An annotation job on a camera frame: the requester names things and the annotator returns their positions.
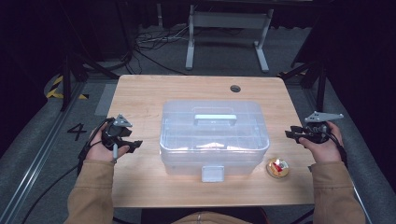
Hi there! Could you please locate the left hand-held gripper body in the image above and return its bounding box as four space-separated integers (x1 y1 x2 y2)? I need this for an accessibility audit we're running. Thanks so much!
101 114 134 151

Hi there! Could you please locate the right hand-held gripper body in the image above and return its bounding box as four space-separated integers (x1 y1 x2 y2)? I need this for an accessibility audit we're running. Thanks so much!
304 111 345 144

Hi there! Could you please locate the clear plastic storage box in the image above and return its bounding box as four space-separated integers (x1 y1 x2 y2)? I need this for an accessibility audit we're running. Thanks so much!
159 99 271 183

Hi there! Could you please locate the person's left hand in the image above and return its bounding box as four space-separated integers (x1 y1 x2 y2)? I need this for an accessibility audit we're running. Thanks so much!
86 128 131 163

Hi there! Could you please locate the person's right hand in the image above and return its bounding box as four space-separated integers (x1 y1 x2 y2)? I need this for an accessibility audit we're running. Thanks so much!
298 121 344 164

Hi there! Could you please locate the black tripod stand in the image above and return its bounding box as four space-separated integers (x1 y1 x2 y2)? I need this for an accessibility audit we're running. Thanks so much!
278 60 328 118
60 52 120 112

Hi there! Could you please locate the yellow black hazard tape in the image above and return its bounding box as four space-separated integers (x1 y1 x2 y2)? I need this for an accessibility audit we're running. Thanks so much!
46 75 90 101

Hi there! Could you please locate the person's tan jacket torso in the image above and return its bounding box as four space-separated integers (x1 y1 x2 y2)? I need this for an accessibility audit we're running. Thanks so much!
171 210 253 224

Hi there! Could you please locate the grey gripper strap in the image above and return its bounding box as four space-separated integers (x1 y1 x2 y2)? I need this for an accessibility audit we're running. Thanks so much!
111 143 120 164

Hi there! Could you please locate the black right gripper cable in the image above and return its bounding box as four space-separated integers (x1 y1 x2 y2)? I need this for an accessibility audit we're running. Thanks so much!
321 124 349 169

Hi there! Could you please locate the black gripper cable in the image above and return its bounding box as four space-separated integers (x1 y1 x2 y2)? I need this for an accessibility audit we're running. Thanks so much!
321 124 349 169
20 117 116 224

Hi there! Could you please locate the aluminium floor rail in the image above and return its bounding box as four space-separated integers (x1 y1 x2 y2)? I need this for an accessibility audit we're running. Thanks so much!
0 82 87 224
303 87 375 224

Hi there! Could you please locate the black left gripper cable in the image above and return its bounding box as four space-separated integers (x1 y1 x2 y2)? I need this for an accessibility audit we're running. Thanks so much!
20 117 116 224

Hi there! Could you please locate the bundle of floor cables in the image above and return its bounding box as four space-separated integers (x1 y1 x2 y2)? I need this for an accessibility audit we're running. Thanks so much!
134 24 191 76

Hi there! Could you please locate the grey metal desk frame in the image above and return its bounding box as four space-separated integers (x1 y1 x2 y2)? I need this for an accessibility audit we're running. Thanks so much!
185 4 275 73

